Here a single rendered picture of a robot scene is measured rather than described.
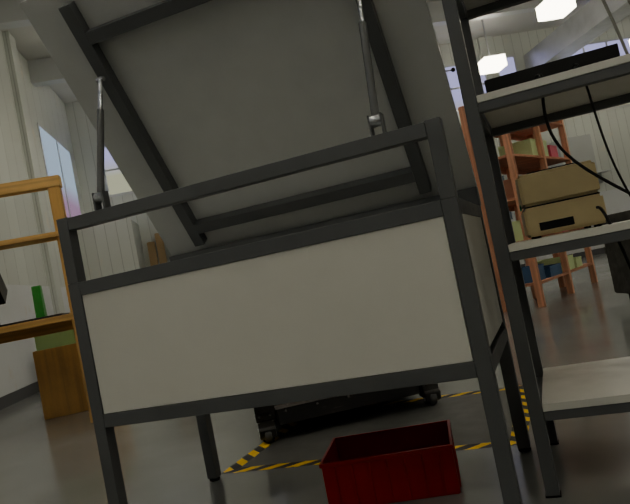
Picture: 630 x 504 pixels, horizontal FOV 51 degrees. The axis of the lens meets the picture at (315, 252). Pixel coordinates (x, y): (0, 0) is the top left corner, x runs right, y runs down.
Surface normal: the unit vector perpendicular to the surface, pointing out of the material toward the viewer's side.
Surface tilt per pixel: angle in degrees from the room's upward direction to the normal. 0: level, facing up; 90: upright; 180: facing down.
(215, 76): 126
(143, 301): 90
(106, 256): 90
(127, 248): 90
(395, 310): 90
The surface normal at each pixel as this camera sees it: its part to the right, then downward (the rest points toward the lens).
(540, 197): -0.28, 0.02
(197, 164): -0.15, 0.60
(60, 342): 0.22, -0.08
